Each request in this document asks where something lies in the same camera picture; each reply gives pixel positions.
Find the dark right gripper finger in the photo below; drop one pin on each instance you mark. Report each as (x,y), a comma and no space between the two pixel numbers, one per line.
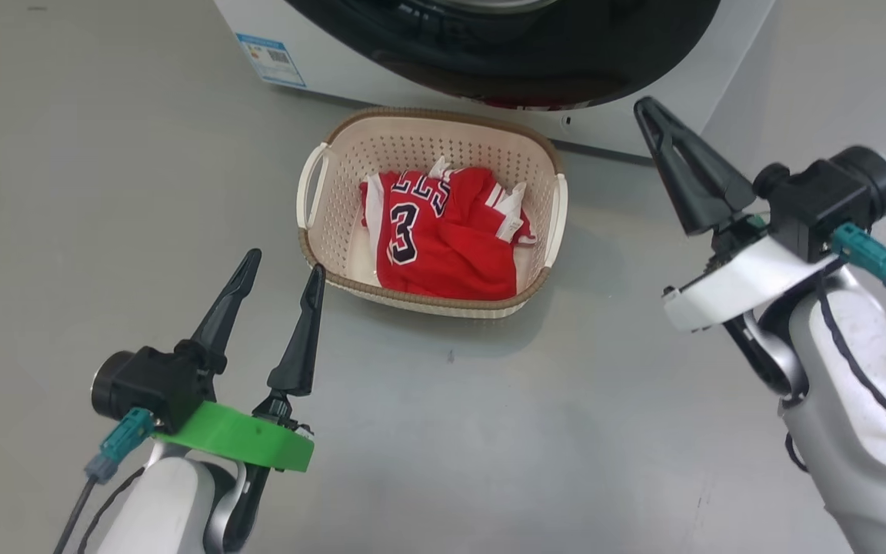
(701,185)

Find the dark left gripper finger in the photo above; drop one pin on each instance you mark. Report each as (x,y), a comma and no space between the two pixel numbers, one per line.
(224,323)
(301,354)

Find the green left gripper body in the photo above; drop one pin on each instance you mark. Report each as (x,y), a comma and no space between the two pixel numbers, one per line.
(243,438)

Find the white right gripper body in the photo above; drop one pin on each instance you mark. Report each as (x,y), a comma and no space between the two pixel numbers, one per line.
(735,292)

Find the red basketball jersey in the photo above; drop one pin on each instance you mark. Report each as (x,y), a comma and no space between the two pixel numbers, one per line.
(458,261)

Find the washing machine door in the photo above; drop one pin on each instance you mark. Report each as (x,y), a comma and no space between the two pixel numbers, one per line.
(566,54)

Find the white front-load washing machine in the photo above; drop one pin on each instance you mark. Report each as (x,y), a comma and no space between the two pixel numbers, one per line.
(735,61)

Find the cream perforated laundry basket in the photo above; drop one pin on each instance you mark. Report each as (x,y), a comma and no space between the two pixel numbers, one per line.
(428,146)

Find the blue energy label sticker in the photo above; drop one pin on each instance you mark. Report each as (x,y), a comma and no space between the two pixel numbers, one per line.
(270,60)

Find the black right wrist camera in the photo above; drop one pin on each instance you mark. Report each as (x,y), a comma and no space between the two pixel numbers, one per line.
(812,200)

